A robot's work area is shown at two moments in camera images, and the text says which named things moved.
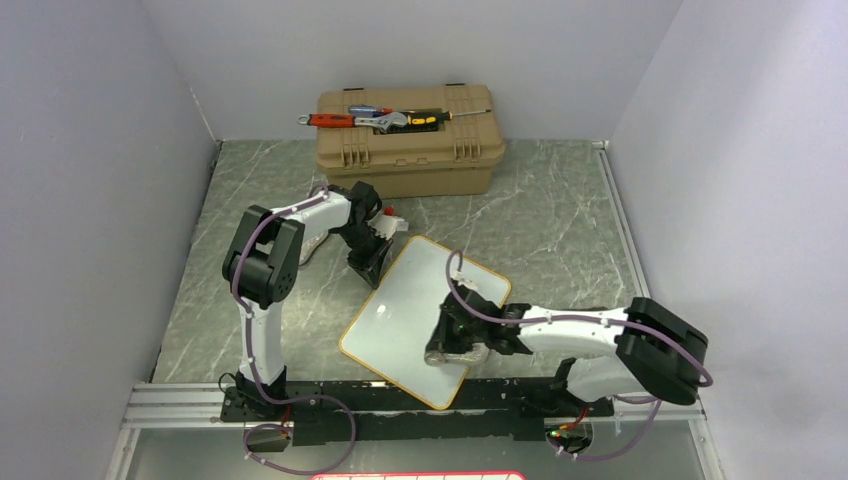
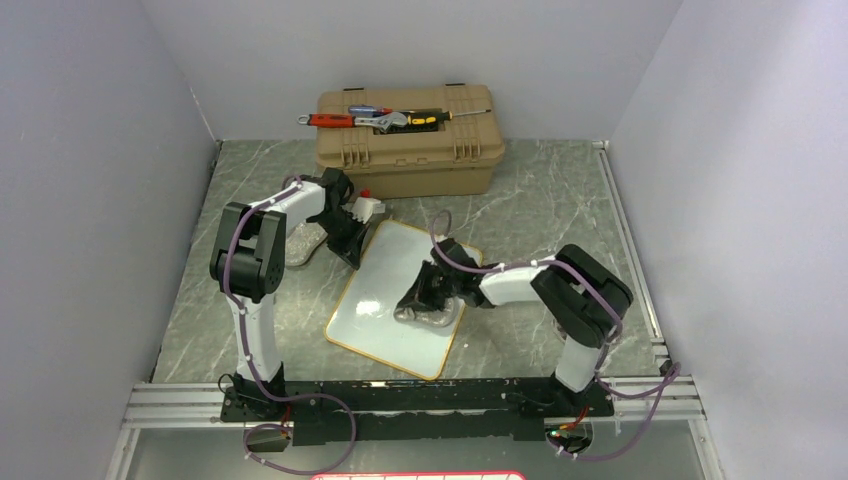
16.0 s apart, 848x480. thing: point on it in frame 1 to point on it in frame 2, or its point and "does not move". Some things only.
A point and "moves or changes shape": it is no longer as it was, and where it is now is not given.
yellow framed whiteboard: x=393 y=328 moves or changes shape
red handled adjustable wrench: x=328 y=120 does not move
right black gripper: x=442 y=340 to x=420 y=296
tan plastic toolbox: x=456 y=156 does not move
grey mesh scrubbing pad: x=477 y=355 to x=435 y=318
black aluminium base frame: x=313 y=412 does not move
